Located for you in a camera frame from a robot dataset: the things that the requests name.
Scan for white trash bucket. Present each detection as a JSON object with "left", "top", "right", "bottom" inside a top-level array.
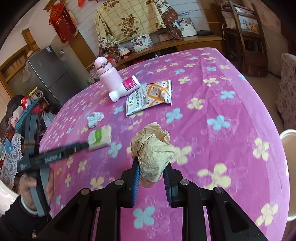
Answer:
[{"left": 280, "top": 129, "right": 295, "bottom": 221}]

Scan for white orange snack bag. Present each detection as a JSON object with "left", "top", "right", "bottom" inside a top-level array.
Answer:
[{"left": 125, "top": 79, "right": 171, "bottom": 116}]

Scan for pink floral tablecloth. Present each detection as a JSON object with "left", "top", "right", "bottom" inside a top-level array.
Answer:
[{"left": 40, "top": 48, "right": 290, "bottom": 240}]

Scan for grey refrigerator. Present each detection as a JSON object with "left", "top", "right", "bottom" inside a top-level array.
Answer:
[{"left": 21, "top": 46, "right": 81, "bottom": 111}]

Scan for person's left hand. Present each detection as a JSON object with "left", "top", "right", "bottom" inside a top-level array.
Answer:
[{"left": 18, "top": 169, "right": 55, "bottom": 210}]

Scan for white bottle pink label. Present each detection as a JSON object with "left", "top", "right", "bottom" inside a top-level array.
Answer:
[{"left": 109, "top": 75, "right": 141, "bottom": 102}]

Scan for white wedding photo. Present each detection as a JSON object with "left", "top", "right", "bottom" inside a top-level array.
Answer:
[{"left": 174, "top": 17, "right": 197, "bottom": 37}]

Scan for framed couple photo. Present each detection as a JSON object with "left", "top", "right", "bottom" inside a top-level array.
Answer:
[{"left": 131, "top": 34, "right": 153, "bottom": 52}]

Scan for wooden sideboard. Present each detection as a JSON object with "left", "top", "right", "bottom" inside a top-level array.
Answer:
[{"left": 115, "top": 35, "right": 222, "bottom": 70}]

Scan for yellow floral hanging cloth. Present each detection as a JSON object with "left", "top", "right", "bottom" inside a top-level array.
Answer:
[{"left": 94, "top": 0, "right": 166, "bottom": 49}]

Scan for beige paper ball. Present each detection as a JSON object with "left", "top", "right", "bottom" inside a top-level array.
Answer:
[{"left": 131, "top": 122, "right": 175, "bottom": 188}]

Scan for pink thermos bottle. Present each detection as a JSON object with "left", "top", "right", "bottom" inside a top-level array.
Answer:
[{"left": 94, "top": 57, "right": 122, "bottom": 92}]

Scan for white wrapper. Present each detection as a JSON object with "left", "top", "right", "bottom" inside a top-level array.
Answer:
[{"left": 87, "top": 112, "right": 104, "bottom": 128}]

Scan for white green paper packet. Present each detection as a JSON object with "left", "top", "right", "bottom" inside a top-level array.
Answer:
[{"left": 88, "top": 126, "right": 112, "bottom": 151}]

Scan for red chinese knot decoration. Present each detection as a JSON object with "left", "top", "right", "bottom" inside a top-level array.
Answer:
[{"left": 49, "top": 3, "right": 78, "bottom": 44}]

